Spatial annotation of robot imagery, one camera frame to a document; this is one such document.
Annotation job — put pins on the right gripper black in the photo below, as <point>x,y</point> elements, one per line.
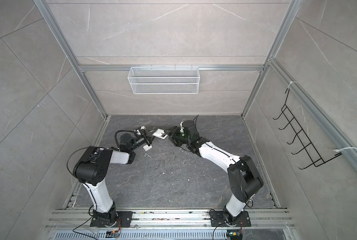
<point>174,133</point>

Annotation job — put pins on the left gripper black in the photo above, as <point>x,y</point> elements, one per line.
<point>148,138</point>

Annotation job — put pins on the white remote control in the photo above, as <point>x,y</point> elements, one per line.
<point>161,134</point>

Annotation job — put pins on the white battery cover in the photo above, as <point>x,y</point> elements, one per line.
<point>147,147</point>

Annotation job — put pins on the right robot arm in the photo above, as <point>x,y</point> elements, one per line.
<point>244,179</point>

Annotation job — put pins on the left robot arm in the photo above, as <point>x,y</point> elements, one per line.
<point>93,165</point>

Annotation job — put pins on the left green circuit board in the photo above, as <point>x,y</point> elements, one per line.
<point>113,234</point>

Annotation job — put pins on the green circuit board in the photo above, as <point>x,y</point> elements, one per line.
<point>113,234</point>
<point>234,235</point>

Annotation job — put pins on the right green circuit board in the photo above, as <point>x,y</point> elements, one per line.
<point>234,235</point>

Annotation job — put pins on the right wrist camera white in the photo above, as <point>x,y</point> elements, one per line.
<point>181,127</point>

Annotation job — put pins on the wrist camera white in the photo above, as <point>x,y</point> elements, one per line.
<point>140,131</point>
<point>181,127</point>

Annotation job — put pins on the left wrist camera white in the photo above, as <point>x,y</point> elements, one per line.
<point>140,131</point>

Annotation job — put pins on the white wire mesh basket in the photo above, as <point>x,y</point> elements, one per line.
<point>164,80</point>

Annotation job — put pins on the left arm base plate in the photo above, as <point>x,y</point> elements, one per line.
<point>111,219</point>

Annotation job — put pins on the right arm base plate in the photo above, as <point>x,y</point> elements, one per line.
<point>224,219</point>

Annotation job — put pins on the aluminium mounting rail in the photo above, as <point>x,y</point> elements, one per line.
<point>174,219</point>

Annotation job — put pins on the black wire hook rack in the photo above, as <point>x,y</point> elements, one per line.
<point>315,159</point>

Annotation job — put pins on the white cable tie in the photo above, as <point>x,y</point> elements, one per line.
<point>344,149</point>

